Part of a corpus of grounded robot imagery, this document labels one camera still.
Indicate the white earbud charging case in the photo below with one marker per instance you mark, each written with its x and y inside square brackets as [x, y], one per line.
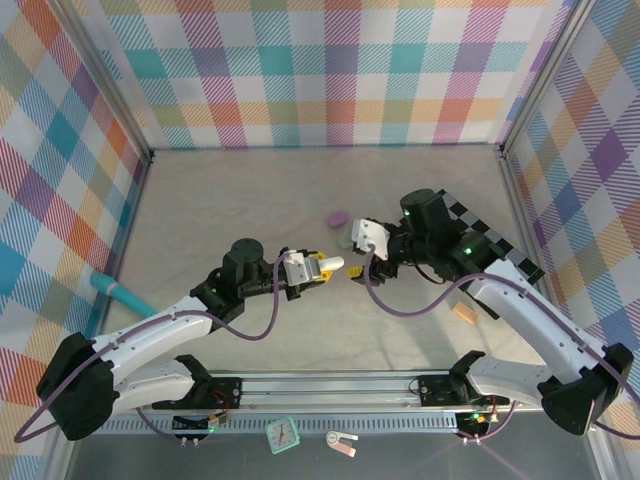
[335, 263]

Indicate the green earbud charging case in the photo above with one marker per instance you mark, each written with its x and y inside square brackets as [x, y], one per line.
[345, 241]

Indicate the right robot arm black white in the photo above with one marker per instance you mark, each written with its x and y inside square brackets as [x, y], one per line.
[525, 310]

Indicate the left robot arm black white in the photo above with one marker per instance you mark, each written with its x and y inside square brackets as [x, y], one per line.
[165, 325]

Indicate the black grey folding chessboard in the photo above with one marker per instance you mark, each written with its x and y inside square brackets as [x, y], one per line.
[515, 255]

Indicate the small wooden block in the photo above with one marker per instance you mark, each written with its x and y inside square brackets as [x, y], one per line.
[465, 314]

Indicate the teal alarm clock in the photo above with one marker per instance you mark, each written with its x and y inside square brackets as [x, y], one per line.
[281, 435]

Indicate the small controller board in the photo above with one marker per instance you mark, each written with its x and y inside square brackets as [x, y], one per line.
[472, 425]
[192, 425]

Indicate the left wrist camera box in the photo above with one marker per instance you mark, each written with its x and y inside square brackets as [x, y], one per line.
[305, 267]

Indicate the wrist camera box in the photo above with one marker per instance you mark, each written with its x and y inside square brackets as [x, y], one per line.
[305, 267]
[370, 235]

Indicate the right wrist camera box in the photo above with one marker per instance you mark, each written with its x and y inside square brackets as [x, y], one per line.
[370, 235]

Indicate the aluminium side rail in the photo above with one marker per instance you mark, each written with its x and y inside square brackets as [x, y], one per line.
[134, 210]
[517, 200]

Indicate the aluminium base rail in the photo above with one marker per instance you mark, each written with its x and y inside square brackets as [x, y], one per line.
[325, 392]

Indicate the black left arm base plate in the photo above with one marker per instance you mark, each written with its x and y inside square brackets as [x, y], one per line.
[225, 394]

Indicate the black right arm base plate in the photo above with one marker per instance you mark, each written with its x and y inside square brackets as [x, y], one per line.
[434, 391]

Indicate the aluminium corner post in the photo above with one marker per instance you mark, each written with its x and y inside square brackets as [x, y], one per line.
[544, 75]
[104, 75]

